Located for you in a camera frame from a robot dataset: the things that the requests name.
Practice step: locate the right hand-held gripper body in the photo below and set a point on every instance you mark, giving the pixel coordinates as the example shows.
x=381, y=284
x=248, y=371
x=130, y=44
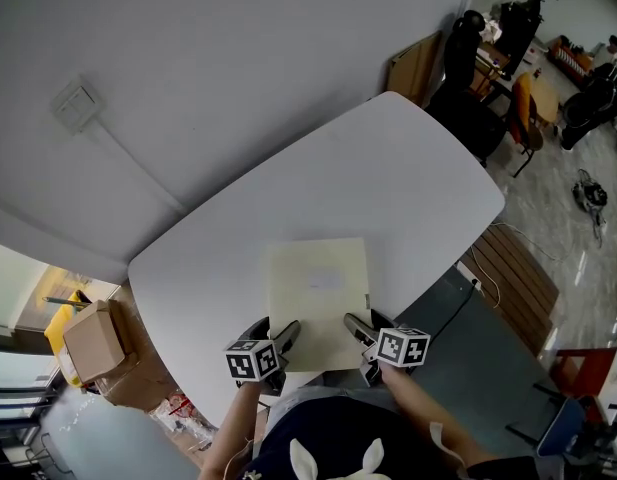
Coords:
x=403, y=348

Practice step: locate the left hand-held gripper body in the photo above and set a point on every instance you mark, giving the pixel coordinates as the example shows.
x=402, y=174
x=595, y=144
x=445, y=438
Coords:
x=253, y=360

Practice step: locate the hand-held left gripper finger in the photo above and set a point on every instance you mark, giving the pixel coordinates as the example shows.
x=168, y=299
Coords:
x=289, y=338
x=258, y=329

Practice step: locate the person's right forearm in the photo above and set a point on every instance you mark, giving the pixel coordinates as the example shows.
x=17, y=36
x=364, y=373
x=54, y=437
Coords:
x=423, y=408

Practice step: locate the person's left forearm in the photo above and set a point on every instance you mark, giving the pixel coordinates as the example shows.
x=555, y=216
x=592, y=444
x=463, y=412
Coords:
x=233, y=428

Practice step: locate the red white noodle cup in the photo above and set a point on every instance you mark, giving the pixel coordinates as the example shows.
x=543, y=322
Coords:
x=180, y=405

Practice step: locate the clear plastic wrapper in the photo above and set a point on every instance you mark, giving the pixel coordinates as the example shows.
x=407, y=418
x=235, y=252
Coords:
x=188, y=428

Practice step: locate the white power strip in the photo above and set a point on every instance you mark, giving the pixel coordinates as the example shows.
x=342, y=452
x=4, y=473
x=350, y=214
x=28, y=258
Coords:
x=469, y=275

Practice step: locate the person's navy top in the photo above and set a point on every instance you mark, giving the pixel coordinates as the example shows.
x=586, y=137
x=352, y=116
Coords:
x=338, y=428

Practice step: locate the white bandage strip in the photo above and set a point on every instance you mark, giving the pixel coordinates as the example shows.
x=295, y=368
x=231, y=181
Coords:
x=445, y=443

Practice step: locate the flattened cardboard sheets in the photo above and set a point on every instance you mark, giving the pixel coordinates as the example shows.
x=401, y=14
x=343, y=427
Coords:
x=138, y=383

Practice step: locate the wooden plank platform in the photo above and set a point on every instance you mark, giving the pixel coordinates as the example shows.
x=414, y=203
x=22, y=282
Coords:
x=523, y=283

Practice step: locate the brown cardboard box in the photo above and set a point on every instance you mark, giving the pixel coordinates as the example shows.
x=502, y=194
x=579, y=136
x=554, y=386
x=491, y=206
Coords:
x=93, y=343

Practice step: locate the blue chair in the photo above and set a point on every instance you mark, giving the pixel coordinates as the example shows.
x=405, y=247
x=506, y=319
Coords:
x=563, y=428

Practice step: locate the red cabinet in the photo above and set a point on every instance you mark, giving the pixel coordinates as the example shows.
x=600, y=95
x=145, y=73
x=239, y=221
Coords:
x=583, y=373

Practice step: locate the yellow plastic bin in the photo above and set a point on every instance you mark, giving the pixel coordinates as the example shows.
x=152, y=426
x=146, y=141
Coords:
x=58, y=328

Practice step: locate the black office chair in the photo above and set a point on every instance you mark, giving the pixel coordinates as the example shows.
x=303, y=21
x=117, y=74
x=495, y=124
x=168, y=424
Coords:
x=463, y=108

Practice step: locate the black framed glass door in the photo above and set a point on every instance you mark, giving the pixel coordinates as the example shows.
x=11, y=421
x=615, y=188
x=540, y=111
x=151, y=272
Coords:
x=13, y=418

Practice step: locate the leaning cardboard panel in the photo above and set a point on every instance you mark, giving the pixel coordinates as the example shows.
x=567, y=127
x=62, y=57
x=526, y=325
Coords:
x=413, y=73

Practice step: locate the orange chair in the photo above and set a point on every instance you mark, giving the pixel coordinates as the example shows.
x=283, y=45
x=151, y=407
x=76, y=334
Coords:
x=522, y=103

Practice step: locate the cluttered wooden table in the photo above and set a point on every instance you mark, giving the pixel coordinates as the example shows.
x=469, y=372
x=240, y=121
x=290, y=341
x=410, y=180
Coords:
x=490, y=68

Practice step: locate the round wooden table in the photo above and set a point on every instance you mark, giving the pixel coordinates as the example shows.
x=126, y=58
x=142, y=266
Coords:
x=547, y=98

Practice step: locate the black coat rack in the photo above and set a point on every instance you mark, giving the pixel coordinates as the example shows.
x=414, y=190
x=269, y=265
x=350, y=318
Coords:
x=518, y=33

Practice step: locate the orange shelf unit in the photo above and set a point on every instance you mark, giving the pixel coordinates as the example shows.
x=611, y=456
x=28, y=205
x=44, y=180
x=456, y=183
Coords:
x=570, y=60

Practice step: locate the white wall junction box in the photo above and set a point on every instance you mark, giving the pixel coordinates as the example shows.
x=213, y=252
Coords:
x=77, y=103

